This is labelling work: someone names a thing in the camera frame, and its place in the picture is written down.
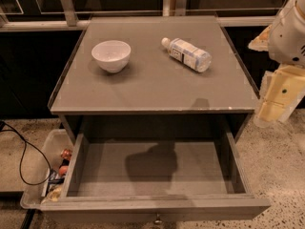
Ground yellow item in bin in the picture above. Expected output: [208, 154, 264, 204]
[42, 185, 62, 204]

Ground metal drawer knob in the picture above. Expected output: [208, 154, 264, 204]
[153, 214, 163, 225]

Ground clear plastic water bottle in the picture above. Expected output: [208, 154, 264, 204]
[161, 37, 212, 73]

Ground middle metal railing post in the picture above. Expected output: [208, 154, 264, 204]
[162, 0, 187, 16]

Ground grey top drawer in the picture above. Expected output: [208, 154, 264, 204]
[39, 131, 272, 223]

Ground clear plastic storage bin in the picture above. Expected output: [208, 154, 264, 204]
[20, 129, 73, 210]

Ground white ceramic bowl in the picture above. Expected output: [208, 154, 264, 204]
[91, 40, 132, 73]

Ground dark snack packet in bin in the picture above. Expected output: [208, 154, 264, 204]
[42, 169, 65, 197]

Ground metal railing post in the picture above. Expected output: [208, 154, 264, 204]
[60, 0, 78, 27]
[162, 0, 187, 16]

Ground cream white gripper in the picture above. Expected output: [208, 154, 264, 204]
[248, 14, 305, 128]

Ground left metal railing post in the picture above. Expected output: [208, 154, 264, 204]
[60, 0, 78, 27]

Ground orange can in bin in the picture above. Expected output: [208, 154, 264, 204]
[61, 149, 72, 160]

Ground black cable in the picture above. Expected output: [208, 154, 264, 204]
[0, 121, 51, 187]

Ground grey wooden cabinet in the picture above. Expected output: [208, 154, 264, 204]
[49, 16, 257, 132]

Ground red round item in bin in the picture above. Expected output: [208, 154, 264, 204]
[58, 166, 68, 177]

